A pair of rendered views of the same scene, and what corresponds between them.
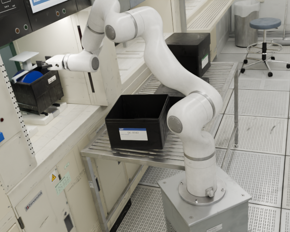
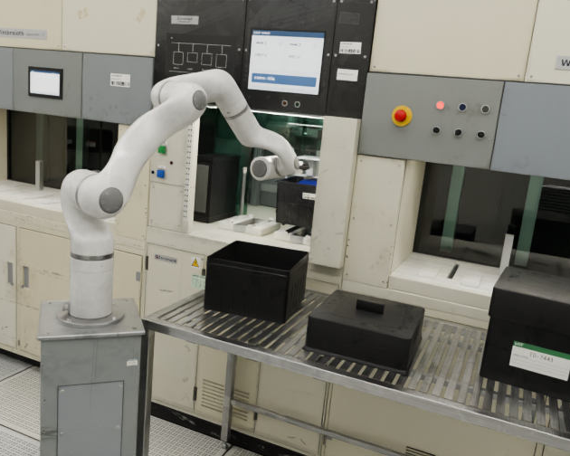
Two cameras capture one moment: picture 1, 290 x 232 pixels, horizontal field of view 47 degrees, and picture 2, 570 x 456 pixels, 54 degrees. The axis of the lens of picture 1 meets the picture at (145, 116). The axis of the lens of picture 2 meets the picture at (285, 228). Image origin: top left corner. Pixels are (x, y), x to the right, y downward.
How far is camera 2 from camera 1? 2.32 m
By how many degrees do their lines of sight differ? 81
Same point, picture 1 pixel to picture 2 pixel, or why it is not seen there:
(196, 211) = (54, 307)
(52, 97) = (301, 218)
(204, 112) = (70, 185)
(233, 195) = (54, 327)
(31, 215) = (157, 269)
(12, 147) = (170, 194)
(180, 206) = not seen: hidden behind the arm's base
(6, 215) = (138, 240)
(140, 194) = not seen: outside the picture
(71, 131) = not seen: hidden behind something
